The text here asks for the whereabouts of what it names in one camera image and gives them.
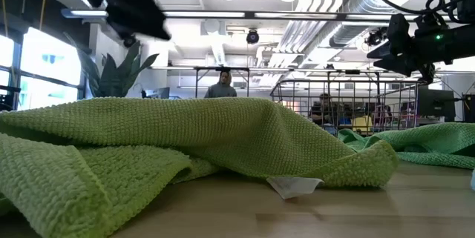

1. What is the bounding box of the large black monitor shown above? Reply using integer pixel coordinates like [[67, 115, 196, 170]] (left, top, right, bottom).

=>
[[417, 88, 456, 122]]

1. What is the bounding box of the black hanging spotlight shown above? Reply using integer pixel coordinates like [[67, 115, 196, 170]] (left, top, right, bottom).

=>
[[246, 29, 261, 45]]

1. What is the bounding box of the small black monitor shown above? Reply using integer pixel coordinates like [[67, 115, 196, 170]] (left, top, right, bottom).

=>
[[142, 87, 171, 100]]

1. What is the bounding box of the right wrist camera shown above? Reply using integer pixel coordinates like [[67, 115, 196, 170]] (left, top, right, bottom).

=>
[[387, 13, 411, 46]]

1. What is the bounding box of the black ceiling track light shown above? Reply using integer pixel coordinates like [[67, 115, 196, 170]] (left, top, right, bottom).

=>
[[364, 26, 389, 47]]

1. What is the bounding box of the lime yellow-green microfiber towel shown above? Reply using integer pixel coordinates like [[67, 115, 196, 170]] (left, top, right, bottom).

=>
[[0, 96, 400, 238]]

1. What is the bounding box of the potted plant in white pot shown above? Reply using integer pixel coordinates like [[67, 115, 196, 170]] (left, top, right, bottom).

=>
[[62, 32, 160, 99]]

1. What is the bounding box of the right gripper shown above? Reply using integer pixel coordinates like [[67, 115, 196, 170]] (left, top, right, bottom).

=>
[[366, 24, 452, 83]]

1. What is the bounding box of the green microfiber towel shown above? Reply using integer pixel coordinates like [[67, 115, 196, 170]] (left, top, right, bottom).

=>
[[337, 122, 475, 171]]

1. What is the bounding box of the person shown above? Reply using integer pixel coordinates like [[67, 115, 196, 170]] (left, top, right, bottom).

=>
[[309, 93, 337, 126], [203, 70, 238, 99]]

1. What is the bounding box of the wire basket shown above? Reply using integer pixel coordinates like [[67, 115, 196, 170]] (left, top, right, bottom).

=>
[[269, 78, 428, 137]]

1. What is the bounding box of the black equipment box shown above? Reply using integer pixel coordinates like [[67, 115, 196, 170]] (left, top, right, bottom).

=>
[[462, 93, 475, 123]]

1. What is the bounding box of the silver ventilation duct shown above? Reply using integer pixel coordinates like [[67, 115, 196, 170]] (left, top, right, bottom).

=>
[[328, 0, 409, 48]]

